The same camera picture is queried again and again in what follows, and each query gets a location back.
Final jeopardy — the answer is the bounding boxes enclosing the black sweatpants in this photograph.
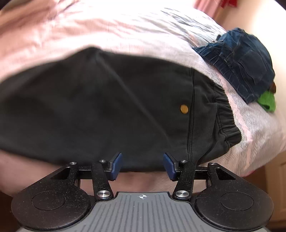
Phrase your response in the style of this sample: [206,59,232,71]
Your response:
[1,47,241,172]

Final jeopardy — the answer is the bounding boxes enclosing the green plush toy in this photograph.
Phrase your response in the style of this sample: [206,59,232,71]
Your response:
[257,82,276,113]

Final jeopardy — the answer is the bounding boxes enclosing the blue denim jeans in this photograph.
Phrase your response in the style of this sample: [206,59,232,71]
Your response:
[194,27,275,104]

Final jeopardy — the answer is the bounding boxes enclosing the pink grey bed quilt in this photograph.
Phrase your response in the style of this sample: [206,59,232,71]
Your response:
[0,0,286,198]

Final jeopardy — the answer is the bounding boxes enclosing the pink curtain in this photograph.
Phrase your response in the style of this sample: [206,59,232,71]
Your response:
[194,0,224,18]

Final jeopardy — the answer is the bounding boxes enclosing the red hanging garment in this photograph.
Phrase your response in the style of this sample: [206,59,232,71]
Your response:
[221,0,238,8]

